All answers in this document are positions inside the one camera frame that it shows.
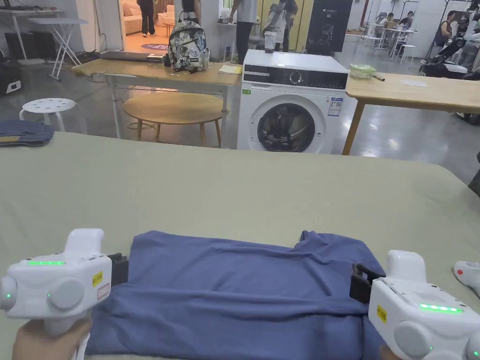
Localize dark blue shirt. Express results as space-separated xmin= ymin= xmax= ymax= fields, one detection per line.
xmin=85 ymin=230 xmax=387 ymax=360

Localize cream sofa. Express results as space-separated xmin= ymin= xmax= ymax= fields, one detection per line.
xmin=123 ymin=0 xmax=176 ymax=36

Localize white hand controller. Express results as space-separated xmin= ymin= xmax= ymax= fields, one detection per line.
xmin=453 ymin=260 xmax=480 ymax=298

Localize group of people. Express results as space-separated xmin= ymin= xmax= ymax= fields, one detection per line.
xmin=375 ymin=10 xmax=418 ymax=42

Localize wooden table with green container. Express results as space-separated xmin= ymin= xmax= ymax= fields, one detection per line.
xmin=342 ymin=63 xmax=480 ymax=156

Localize round low wooden table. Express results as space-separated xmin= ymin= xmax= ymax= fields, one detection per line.
xmin=123 ymin=92 xmax=224 ymax=148

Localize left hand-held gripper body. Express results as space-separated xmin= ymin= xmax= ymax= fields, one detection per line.
xmin=0 ymin=228 xmax=128 ymax=337

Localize white round stool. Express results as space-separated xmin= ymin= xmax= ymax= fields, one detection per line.
xmin=19 ymin=98 xmax=77 ymax=133

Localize person's left hand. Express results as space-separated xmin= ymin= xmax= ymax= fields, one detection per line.
xmin=11 ymin=314 xmax=93 ymax=360

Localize long wooden table with backpack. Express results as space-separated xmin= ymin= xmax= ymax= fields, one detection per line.
xmin=71 ymin=11 xmax=244 ymax=149

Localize black case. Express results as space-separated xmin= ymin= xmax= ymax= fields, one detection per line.
xmin=0 ymin=59 xmax=24 ymax=98

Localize bed with pale green sheet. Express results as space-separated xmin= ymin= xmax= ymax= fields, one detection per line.
xmin=0 ymin=131 xmax=480 ymax=360

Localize white washing machine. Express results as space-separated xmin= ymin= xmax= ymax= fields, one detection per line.
xmin=237 ymin=31 xmax=359 ymax=154

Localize white folding table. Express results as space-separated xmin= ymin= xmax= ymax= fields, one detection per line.
xmin=27 ymin=18 xmax=89 ymax=82

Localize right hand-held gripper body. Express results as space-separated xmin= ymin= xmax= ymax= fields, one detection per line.
xmin=349 ymin=250 xmax=480 ymax=360

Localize folded blue jeans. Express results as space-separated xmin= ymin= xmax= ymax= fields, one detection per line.
xmin=0 ymin=120 xmax=55 ymax=147

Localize white and black robot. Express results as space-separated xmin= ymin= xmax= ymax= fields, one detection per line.
xmin=419 ymin=9 xmax=480 ymax=80

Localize black standing poster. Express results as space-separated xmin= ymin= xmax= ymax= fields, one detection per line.
xmin=305 ymin=0 xmax=353 ymax=53

